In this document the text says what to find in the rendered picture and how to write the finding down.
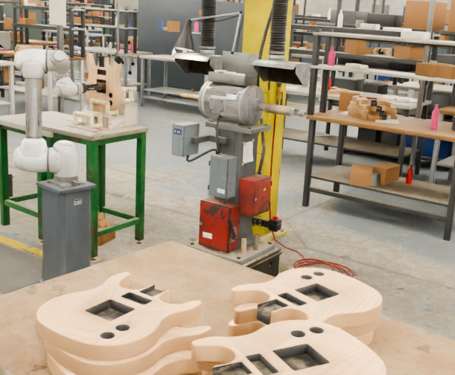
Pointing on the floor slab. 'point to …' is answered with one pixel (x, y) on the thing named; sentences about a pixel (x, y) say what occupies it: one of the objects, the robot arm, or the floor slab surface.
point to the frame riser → (267, 264)
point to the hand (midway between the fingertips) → (100, 86)
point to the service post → (58, 13)
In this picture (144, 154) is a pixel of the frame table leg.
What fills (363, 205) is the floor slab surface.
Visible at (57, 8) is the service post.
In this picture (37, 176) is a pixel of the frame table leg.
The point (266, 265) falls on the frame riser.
